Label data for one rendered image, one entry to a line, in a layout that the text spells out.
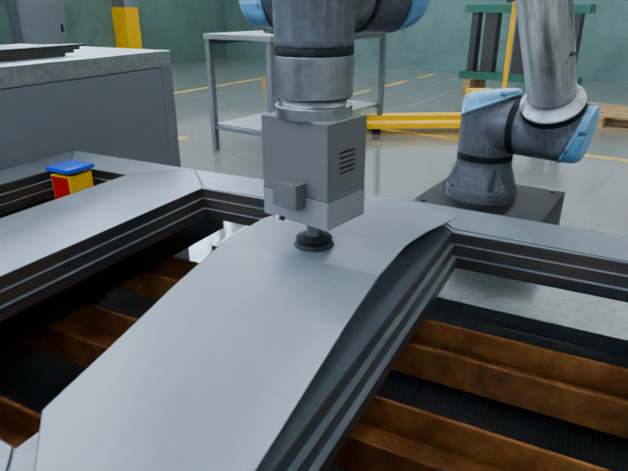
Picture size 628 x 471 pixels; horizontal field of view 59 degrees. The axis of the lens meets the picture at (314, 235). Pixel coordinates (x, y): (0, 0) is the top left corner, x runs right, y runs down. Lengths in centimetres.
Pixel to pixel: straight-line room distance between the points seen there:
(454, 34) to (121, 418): 1079
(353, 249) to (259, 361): 18
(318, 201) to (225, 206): 46
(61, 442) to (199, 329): 14
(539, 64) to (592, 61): 950
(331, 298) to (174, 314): 14
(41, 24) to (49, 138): 929
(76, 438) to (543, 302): 81
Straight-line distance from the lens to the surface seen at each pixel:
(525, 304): 104
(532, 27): 100
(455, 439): 69
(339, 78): 52
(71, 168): 110
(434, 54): 1123
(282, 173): 55
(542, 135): 113
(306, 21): 51
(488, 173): 121
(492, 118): 118
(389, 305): 61
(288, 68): 52
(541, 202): 128
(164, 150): 161
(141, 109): 153
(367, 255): 57
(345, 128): 52
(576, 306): 106
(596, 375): 85
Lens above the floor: 116
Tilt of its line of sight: 23 degrees down
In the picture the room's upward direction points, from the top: straight up
